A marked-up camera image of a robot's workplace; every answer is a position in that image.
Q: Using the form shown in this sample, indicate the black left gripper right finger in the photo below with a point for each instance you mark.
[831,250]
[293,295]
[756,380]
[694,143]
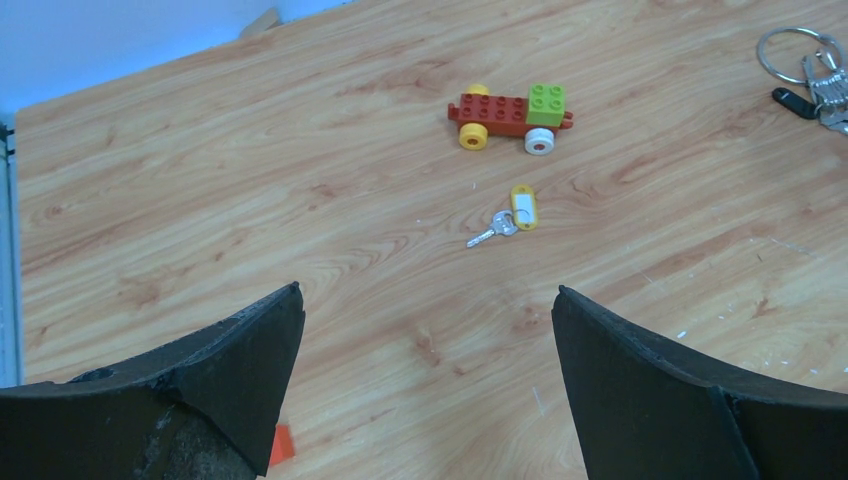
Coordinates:
[647,407]

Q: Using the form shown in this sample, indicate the red lego toy car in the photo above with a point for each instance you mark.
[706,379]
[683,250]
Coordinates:
[537,118]

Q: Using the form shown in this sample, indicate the red lego brick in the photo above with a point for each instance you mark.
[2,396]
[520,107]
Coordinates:
[283,448]

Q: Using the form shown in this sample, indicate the large keyring with keys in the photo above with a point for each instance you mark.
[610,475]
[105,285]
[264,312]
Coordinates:
[824,78]

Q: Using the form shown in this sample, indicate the silver key with yellow tag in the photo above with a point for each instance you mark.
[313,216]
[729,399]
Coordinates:
[522,216]

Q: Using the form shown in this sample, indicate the small wooden block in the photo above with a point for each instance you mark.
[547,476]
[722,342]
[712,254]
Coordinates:
[266,21]

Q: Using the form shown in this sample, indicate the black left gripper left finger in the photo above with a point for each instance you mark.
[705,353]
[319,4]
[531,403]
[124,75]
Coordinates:
[204,406]

